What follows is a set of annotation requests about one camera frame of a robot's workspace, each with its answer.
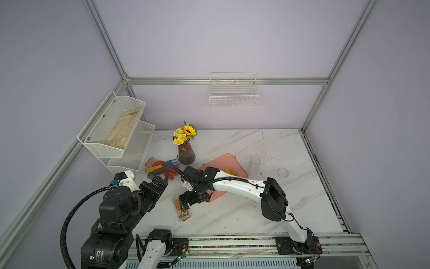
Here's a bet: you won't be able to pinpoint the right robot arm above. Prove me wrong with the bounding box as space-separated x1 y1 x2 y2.
174 166 322 256

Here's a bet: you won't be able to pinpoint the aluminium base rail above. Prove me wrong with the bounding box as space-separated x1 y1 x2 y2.
113 231 377 269

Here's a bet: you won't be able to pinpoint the aluminium frame profile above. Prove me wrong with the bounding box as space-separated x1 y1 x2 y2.
1 1 378 260

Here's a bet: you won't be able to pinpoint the white mesh wall basket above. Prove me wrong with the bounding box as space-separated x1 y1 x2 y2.
77 92 155 175

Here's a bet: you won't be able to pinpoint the purple ribbed glass vase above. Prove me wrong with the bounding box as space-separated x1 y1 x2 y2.
178 140 196 165

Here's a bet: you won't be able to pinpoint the clear jar with brown cookies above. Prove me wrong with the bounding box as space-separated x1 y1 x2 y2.
174 199 190 221

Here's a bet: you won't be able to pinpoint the pink plastic tray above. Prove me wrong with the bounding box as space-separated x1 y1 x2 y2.
198 153 250 204

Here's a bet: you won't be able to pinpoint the orange cookies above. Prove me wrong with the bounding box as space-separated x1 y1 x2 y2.
224 168 239 177

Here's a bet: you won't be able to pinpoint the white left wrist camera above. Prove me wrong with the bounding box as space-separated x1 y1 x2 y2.
110 170 140 192

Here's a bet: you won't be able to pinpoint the clear plastic jar lid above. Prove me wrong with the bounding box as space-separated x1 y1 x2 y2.
277 168 290 178

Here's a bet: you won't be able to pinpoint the white wire wall basket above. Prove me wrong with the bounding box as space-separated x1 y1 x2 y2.
209 72 259 108

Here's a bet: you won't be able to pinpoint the yellow sunflower bouquet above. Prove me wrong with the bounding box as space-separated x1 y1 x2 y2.
172 121 198 146

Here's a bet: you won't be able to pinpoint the red rubber glove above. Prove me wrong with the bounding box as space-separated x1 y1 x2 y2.
145 156 180 180

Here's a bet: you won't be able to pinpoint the beige cloth in basket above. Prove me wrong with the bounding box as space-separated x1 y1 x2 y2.
105 109 143 150

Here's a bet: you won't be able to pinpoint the clear plastic cookie jar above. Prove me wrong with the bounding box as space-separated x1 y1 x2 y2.
248 155 261 177

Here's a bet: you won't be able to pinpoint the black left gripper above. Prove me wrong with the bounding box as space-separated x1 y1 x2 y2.
125 169 168 230

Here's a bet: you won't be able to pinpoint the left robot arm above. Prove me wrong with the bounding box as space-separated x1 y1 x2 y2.
60 169 173 269

